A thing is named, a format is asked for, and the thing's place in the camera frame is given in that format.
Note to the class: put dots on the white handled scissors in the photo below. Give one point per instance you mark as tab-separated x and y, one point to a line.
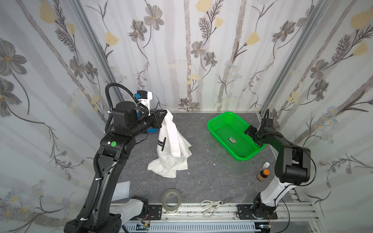
210	207

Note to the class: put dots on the aluminium corner wall profile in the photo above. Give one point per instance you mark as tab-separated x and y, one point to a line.
311	25
84	68

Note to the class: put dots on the white t-shirt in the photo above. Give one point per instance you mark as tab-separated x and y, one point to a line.
176	152

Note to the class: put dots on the aluminium corner wall profile left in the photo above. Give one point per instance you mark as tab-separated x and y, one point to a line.
84	68

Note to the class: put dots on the aluminium corner wall profile right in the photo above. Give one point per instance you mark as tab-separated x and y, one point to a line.
311	25

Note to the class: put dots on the brown bottle orange cap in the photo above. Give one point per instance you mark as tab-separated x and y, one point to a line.
263	175

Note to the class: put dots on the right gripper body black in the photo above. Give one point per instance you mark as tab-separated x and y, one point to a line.
252	131

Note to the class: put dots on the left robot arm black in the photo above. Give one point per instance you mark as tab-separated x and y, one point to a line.
128	118

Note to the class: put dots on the green plastic laundry basket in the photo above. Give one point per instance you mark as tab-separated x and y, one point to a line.
228	129

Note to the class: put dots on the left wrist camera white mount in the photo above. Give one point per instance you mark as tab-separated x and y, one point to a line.
144	97

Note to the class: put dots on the roll of clear tape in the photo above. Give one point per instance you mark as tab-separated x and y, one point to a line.
171	201

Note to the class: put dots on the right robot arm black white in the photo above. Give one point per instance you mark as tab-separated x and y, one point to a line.
292	167

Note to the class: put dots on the white slotted cable duct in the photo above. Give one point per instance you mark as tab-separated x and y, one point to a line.
193	227

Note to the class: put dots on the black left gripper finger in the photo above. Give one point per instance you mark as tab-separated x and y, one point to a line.
162	114
162	143

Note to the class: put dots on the folded blue t-shirt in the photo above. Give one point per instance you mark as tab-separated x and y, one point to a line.
153	130

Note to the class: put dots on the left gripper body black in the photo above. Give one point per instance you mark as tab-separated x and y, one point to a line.
159	117

